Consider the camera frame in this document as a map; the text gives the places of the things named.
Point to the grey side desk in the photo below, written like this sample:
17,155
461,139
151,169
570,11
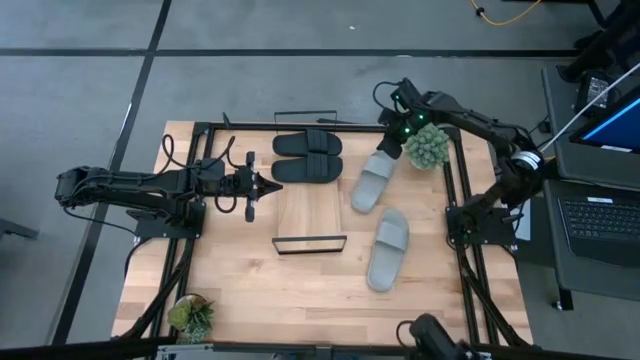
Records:
555,100

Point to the spiky succulent plant in pot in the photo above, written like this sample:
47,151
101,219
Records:
192,317

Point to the monitor with blue screen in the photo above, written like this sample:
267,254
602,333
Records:
617,127

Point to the grey slide sandal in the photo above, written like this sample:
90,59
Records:
370,187
385,270

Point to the wooden shelf with black frames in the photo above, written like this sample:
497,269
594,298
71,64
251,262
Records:
307,215

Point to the black slide sandal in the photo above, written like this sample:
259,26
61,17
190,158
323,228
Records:
290,145
290,171

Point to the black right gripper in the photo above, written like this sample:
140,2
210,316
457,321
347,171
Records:
407,112

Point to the black power adapter with label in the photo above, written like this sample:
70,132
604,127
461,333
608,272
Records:
595,90

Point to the grey chair base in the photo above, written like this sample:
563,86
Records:
15,229

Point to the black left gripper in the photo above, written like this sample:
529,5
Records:
237,185

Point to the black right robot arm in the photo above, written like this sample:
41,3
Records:
480,125

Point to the thin white rod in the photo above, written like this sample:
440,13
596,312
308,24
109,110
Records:
590,108

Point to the black laptop keyboard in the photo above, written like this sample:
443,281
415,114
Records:
602,225

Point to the round green plant white pot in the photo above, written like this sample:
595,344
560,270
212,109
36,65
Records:
427,150

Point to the black aluminium table frame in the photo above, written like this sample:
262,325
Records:
250,126

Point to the black rail with silver brackets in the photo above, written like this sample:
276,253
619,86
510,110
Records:
100,350

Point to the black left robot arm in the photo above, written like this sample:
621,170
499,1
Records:
125,187

